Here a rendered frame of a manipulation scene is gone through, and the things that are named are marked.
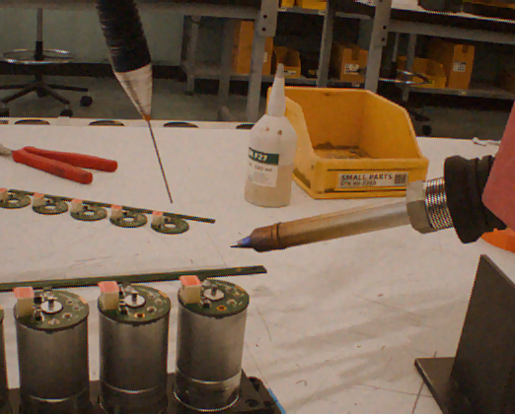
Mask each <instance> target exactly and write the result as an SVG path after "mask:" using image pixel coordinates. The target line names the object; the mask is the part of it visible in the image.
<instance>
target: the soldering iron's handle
mask: <svg viewBox="0 0 515 414"><path fill-rule="evenodd" d="M496 155H497V153H495V156H494V157H492V156H491V155H486V156H482V158H481V160H480V159H479V158H474V159H467V158H463V157H461V156H459V155H457V156H450V157H446V158H445V160H444V184H445V197H446V201H447V206H448V209H449V213H450V216H451V219H452V225H453V227H454V230H455V231H456V234H457V236H458V239H459V240H460V241H461V242H462V243H463V244H466V243H471V242H476V241H477V240H478V239H479V238H481V235H482V234H483V233H485V234H487V233H492V232H493V229H494V228H496V230H498V231H502V230H505V229H506V228H507V226H506V225H505V224H504V222H503V221H501V220H500V219H499V217H498V218H497V217H496V216H495V215H494V214H493V213H492V212H491V211H490V210H489V209H488V208H486V207H485V206H484V205H483V203H482V193H483V190H484V189H485V186H486V183H487V179H488V177H489V174H490V171H491V170H492V164H493V162H494V160H495V157H496Z"/></svg>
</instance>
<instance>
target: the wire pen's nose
mask: <svg viewBox="0 0 515 414"><path fill-rule="evenodd" d="M152 66H153V62H151V63H149V64H148V65H146V66H144V67H143V68H141V69H138V70H135V71H132V72H126V73H116V72H114V73H115V76H116V78H117V79H118V80H119V81H120V83H121V85H122V86H123V87H124V89H125V90H126V92H127V93H128V95H129V97H130V98H131V100H132V101H133V102H134V103H135V106H136V108H137V109H138V111H140V113H141V114H142V115H148V114H150V113H151V100H152Z"/></svg>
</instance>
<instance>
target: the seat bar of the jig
mask: <svg viewBox="0 0 515 414"><path fill-rule="evenodd" d="M174 377H175V373H174V372H170V373H168V385H167V399H166V401H167V408H166V410H164V411H163V412H162V413H161V414H265V410H266V406H265V405H264V403H263V402H262V400H261V399H260V398H259V396H258V394H257V391H256V389H255V388H254V387H253V385H252V383H251V382H250V380H249V379H248V377H247V376H246V374H245V372H244V370H243V368H242V374H241V382H240V391H239V399H238V401H237V402H236V403H235V405H234V406H231V407H230V408H228V409H225V410H224V411H215V412H202V411H196V410H193V409H190V408H185V407H184V406H183V405H181V404H180V403H179V402H178V401H177V400H175V397H174ZM9 390H10V409H11V414H22V413H21V403H20V388H19V387H15V388H9ZM90 403H91V414H106V413H105V412H104V411H103V410H102V409H101V408H100V387H99V380H91V381H90Z"/></svg>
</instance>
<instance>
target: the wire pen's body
mask: <svg viewBox="0 0 515 414"><path fill-rule="evenodd" d="M93 1H94V2H95V7H96V9H97V11H96V13H97V15H98V16H99V20H100V24H101V29H102V31H103V34H104V35H103V36H104V37H105V43H107V51H108V54H109V57H110V61H111V63H110V64H111V66H112V70H113V71H114V72H116V73H126V72H131V71H135V70H138V69H141V68H143V67H144V66H146V65H148V64H149V63H151V62H152V57H151V54H150V51H149V47H148V41H147V39H146V35H145V33H144V28H142V27H143V24H142V21H140V19H141V18H140V15H139V14H138V13H139V9H138V7H136V5H137V3H136V0H93Z"/></svg>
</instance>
